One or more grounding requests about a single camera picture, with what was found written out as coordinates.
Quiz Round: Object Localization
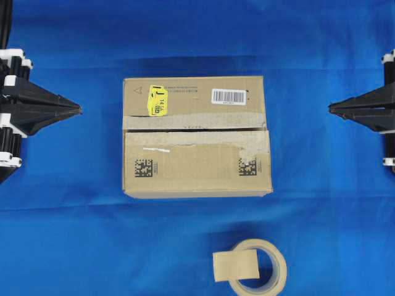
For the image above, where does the brown cardboard box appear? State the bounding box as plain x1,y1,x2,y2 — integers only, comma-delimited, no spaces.
122,76,273,199

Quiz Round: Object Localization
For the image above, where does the black cable bundle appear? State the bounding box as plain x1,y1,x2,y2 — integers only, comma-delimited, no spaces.
0,0,14,52

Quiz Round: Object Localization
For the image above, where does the beige tape strip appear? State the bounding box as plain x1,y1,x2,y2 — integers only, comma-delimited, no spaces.
213,249,260,282

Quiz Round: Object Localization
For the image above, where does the yellow sticker label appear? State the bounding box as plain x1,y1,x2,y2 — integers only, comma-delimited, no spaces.
147,85,168,117

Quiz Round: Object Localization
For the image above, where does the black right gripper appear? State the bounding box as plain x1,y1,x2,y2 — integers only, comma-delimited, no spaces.
328,49,394,167

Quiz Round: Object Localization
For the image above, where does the blue table cloth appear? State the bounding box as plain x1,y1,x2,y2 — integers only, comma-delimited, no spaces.
1,1,394,295

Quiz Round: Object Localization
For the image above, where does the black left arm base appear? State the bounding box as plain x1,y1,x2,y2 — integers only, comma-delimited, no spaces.
0,166,17,184

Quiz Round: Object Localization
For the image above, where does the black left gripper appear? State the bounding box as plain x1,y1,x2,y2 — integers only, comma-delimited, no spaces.
1,49,82,168

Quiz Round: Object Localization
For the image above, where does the beige masking tape roll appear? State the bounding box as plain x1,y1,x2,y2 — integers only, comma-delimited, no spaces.
227,239,288,295

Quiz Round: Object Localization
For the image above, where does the white barcode label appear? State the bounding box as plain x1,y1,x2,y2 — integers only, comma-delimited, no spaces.
211,89,247,105

